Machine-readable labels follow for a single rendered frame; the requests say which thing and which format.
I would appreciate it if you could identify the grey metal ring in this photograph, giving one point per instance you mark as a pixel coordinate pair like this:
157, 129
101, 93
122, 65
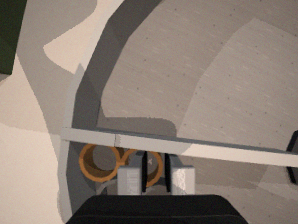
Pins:
103, 188
160, 184

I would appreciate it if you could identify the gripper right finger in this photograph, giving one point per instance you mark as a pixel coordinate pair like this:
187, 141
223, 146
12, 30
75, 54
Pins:
179, 178

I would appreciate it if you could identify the bronze bushing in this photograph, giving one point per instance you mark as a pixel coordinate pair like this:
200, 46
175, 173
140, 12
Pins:
155, 175
89, 168

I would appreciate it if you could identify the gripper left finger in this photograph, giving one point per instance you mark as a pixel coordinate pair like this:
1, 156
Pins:
129, 176

